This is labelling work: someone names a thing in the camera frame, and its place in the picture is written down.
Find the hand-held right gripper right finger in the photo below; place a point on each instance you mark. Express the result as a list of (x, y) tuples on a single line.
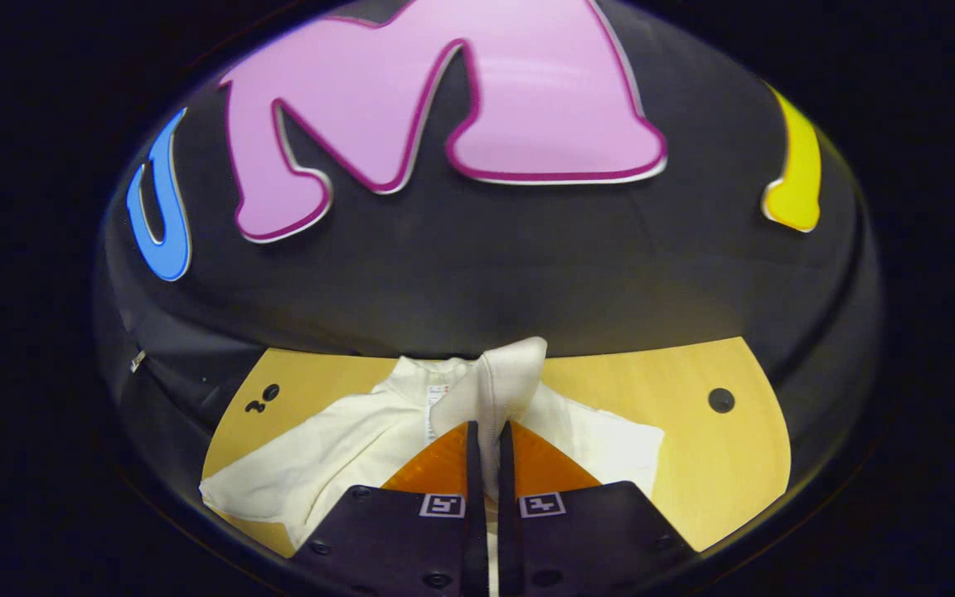
[(506, 514)]

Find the white garment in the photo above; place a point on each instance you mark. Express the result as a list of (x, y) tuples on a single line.
[(345, 448)]

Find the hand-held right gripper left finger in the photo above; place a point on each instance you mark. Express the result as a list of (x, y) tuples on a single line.
[(475, 514)]

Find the black backdrop cloth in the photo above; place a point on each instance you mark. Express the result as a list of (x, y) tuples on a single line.
[(486, 274)]

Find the small metal clip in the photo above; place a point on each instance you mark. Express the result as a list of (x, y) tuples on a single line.
[(138, 361)]

